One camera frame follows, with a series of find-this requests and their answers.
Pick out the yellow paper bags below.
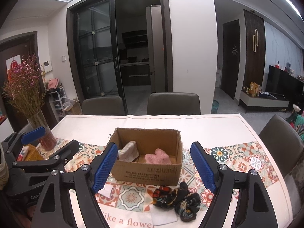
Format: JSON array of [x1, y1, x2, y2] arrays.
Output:
[[248, 82, 262, 97]]

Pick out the red door decoration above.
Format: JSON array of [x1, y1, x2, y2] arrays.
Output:
[[6, 55, 22, 76]]

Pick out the gold tissue box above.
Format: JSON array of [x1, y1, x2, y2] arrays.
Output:
[[24, 145, 45, 162]]

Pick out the white television cabinet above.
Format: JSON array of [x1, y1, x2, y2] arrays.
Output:
[[239, 89, 290, 113]]

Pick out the white tablecloth with tile band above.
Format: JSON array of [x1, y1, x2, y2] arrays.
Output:
[[14, 114, 294, 228]]

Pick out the dark sliding glass door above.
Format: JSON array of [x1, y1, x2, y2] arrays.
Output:
[[67, 0, 119, 100]]

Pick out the pink fluffy sock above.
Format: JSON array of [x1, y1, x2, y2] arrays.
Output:
[[145, 148, 172, 164]]

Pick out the brown cardboard box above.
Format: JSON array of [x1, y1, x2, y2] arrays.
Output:
[[108, 127, 183, 186]]

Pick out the black television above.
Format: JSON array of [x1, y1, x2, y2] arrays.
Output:
[[265, 65, 304, 100]]

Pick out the glass vase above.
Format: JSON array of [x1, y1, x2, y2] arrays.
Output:
[[27, 109, 57, 151]]

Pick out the white paper piece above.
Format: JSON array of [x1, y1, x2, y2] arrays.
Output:
[[152, 210, 178, 226]]

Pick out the black orange patterned scarf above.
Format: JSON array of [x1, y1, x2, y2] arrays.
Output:
[[152, 186, 177, 208]]

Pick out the open cardboard carton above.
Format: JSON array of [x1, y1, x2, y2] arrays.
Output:
[[64, 98, 82, 117]]

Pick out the pink cloth on rack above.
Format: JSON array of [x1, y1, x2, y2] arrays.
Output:
[[47, 78, 60, 89]]

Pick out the floral patterned cloth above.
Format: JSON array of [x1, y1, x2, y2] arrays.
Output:
[[18, 145, 30, 162]]

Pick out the grey dining chair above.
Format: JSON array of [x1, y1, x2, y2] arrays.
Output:
[[82, 97, 125, 116], [258, 114, 304, 178], [17, 123, 34, 136], [147, 93, 200, 115]]

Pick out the clear shoe rack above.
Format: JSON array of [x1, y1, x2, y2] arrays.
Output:
[[49, 88, 68, 118]]

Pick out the dark entry door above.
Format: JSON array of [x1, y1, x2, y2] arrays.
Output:
[[0, 31, 38, 133]]

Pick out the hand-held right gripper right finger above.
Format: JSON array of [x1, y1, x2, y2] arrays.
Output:
[[190, 142, 278, 228]]

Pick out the dried pink flower bunch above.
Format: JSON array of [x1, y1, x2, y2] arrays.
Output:
[[2, 53, 47, 119]]

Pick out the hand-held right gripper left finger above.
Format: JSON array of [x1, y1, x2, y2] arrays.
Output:
[[30, 142, 118, 228]]

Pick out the colourful toy pile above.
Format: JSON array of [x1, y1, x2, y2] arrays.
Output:
[[286, 104, 304, 140]]

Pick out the wood panel with gold handles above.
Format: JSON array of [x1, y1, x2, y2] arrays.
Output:
[[243, 9, 265, 93]]

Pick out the dark wooden room door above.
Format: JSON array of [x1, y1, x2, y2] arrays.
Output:
[[222, 19, 240, 100]]

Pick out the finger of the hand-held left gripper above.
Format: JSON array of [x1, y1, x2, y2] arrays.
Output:
[[1, 127, 46, 159], [13, 141, 80, 171]]

